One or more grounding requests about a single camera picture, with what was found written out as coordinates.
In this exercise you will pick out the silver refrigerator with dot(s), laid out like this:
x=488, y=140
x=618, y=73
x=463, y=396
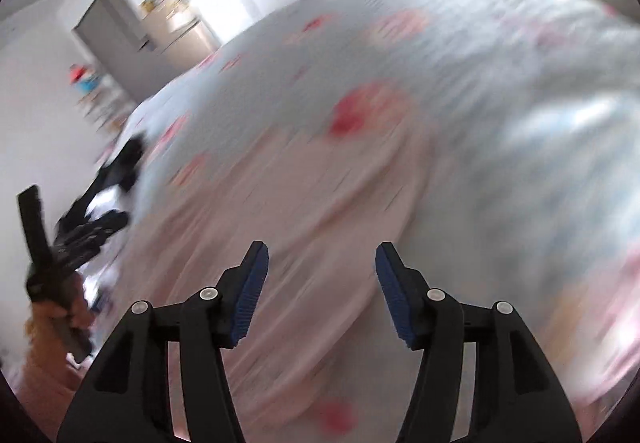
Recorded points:
x=185, y=33

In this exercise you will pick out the grey door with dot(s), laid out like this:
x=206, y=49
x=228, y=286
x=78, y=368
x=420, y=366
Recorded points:
x=115, y=38

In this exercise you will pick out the blue checked printed blanket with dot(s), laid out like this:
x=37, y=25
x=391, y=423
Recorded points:
x=475, y=73

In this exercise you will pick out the pink printed pajama pants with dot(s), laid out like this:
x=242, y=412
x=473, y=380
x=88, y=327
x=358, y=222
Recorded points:
x=280, y=233

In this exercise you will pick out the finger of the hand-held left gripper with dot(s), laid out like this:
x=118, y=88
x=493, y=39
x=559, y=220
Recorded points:
x=90, y=238

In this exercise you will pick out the red and blue plush toy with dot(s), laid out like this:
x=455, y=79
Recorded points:
x=85, y=80

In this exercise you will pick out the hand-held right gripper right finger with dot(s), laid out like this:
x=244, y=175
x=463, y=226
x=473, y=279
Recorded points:
x=392, y=293

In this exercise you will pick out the person's left hand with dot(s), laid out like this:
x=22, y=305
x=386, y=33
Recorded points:
x=80, y=303

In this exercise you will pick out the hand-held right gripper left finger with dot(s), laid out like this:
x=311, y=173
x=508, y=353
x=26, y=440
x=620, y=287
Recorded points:
x=250, y=293

